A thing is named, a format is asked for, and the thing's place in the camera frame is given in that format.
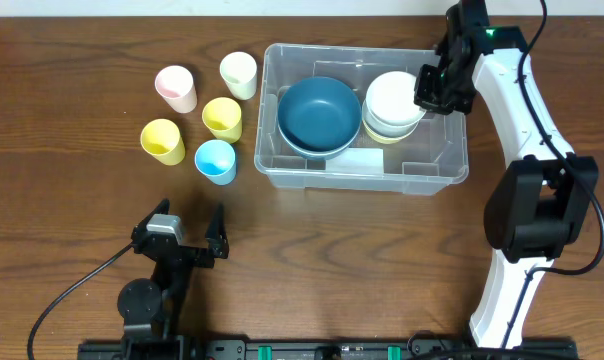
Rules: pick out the clear plastic storage container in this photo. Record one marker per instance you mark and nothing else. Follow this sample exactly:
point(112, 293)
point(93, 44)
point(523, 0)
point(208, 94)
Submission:
point(431, 158)

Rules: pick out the yellow cup near container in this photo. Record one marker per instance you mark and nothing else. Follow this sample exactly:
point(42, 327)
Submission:
point(223, 118)

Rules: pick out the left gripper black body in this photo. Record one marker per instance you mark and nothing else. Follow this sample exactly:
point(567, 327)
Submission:
point(183, 252)

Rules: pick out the light blue plastic cup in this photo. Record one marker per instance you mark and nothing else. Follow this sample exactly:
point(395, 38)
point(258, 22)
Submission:
point(216, 160)

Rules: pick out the yellow cup far left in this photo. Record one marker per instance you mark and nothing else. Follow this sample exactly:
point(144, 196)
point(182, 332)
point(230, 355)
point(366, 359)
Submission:
point(161, 138)

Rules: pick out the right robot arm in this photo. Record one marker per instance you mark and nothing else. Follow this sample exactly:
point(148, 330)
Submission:
point(543, 217)

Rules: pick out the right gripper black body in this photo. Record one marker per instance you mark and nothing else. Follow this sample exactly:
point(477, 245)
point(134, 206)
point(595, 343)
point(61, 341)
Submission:
point(433, 89)

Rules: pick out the white small bowl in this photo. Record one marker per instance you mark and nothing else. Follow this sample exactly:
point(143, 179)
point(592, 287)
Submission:
point(390, 97)

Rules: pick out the grey small bowl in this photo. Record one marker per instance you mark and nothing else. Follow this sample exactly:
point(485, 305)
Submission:
point(389, 131)

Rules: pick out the large dark blue bowl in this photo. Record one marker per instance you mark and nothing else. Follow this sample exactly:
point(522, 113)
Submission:
point(312, 155)

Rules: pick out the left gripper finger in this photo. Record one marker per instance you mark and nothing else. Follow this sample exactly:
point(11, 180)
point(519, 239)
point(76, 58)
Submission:
point(162, 208)
point(216, 235)

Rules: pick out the white label on container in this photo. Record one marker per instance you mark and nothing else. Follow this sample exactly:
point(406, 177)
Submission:
point(359, 161)

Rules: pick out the pink plastic cup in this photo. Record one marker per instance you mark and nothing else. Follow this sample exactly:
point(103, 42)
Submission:
point(175, 84)

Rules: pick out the yellow small bowl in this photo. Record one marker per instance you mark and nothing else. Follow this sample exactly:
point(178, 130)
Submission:
point(383, 139)

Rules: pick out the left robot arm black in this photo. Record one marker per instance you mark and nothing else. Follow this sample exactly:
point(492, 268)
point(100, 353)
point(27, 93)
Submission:
point(150, 307)

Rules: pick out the cream plastic cup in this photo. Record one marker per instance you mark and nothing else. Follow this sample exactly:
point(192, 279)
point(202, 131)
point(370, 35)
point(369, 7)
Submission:
point(239, 72)

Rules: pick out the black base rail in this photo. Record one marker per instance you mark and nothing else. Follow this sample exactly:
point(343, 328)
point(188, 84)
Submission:
point(421, 346)

